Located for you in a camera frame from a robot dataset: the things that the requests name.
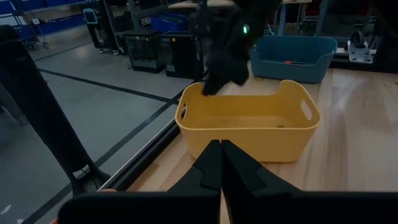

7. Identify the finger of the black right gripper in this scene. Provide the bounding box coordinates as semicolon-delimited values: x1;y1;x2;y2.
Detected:
201;66;231;97
231;61;250;87

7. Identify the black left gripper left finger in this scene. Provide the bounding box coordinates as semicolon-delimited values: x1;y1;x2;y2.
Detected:
57;139;222;224

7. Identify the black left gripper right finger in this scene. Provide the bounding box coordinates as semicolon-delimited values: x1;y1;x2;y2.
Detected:
222;139;398;224

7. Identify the black mesh-front cabinet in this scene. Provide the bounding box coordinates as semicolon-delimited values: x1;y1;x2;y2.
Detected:
124;29;166;74
160;30;205;81

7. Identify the blue plastic bin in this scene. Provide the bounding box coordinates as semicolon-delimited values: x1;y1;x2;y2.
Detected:
249;34;338;84

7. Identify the blue crate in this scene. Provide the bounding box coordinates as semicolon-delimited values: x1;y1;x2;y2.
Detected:
150;14;190;34

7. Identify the yellow plastic bin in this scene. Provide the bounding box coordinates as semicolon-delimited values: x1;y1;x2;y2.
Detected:
174;79;321;163

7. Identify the black base column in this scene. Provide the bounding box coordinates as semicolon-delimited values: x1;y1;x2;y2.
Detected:
350;29;367;49

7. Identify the black stand with tablet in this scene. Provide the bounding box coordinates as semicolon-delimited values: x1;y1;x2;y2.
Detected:
81;7;106;52

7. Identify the blue bin shelving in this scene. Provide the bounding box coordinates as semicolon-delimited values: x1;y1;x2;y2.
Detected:
0;0;86;37

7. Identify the wheeled cart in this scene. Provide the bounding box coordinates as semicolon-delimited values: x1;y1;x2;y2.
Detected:
12;17;50;51

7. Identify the white mounting bracket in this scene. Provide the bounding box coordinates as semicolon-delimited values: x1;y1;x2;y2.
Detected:
347;39;374;65

